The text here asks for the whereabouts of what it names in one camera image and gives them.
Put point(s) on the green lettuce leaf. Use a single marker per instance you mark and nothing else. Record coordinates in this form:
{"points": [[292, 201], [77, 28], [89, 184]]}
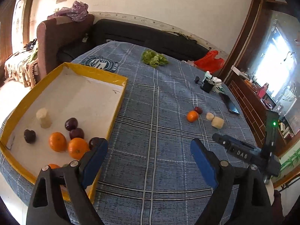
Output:
{"points": [[154, 58]]}

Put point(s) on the brown armchair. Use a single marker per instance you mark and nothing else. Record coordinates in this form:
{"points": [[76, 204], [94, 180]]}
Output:
{"points": [[51, 42]]}

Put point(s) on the green plant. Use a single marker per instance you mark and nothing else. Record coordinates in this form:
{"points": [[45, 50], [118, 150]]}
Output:
{"points": [[290, 161]]}

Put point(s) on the wooden door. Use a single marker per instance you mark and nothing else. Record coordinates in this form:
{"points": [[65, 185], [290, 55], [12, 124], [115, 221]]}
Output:
{"points": [[9, 28]]}

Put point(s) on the small round white sugarcane chunk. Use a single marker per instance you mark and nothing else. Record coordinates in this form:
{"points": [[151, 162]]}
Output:
{"points": [[210, 116]]}

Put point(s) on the red plastic bag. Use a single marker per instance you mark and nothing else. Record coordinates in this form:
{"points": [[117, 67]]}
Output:
{"points": [[211, 62]]}

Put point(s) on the yellow cardboard box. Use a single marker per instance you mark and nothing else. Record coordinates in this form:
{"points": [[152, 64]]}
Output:
{"points": [[82, 93]]}

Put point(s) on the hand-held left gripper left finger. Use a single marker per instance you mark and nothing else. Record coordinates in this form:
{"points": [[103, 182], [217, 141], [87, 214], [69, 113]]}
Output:
{"points": [[93, 166]]}

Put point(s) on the large white peeled sugarcane chunk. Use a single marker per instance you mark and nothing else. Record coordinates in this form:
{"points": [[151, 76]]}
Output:
{"points": [[217, 123]]}

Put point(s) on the small orange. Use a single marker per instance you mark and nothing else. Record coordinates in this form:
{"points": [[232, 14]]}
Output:
{"points": [[57, 141], [192, 116], [78, 148], [54, 166]]}

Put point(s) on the dark purple plum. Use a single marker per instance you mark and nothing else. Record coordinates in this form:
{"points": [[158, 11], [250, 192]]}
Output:
{"points": [[93, 142], [77, 134], [30, 136], [71, 123]]}

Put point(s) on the white cloth with green print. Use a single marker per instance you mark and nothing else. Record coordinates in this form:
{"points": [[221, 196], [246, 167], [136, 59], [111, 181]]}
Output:
{"points": [[220, 88]]}

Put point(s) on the black smartphone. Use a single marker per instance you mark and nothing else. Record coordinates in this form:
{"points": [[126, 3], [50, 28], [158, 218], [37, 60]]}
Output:
{"points": [[230, 105]]}

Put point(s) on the wooden brick-pattern counter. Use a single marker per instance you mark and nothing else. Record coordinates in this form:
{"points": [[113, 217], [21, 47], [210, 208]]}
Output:
{"points": [[246, 98]]}

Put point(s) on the pink bottle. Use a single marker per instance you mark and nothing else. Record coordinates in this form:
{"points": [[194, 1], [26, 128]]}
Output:
{"points": [[263, 90]]}

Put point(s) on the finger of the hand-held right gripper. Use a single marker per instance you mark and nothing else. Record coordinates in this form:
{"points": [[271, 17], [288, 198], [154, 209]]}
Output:
{"points": [[241, 143], [220, 140]]}

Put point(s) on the black sofa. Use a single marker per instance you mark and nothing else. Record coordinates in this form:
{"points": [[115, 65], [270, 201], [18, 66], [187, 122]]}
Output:
{"points": [[140, 32]]}

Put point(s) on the white flat box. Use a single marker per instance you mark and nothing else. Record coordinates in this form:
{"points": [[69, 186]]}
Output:
{"points": [[237, 70]]}

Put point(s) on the patterned brown throw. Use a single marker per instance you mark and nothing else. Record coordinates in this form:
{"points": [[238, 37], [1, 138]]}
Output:
{"points": [[21, 68]]}

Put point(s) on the small black flat gadget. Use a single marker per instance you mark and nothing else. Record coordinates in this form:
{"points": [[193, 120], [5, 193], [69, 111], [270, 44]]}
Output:
{"points": [[196, 80]]}

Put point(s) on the person's right forearm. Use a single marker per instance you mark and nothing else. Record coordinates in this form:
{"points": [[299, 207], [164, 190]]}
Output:
{"points": [[279, 208]]}

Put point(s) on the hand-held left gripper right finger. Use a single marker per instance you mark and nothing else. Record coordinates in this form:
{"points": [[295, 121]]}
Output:
{"points": [[204, 164]]}

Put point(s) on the tall white peeled sugarcane chunk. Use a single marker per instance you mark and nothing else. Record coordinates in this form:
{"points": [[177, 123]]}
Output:
{"points": [[44, 119]]}

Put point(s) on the small black box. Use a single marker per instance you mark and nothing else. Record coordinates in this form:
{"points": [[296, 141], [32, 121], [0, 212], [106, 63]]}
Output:
{"points": [[206, 86]]}

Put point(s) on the floral cloth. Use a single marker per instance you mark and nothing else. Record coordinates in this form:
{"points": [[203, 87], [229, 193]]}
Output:
{"points": [[75, 10]]}

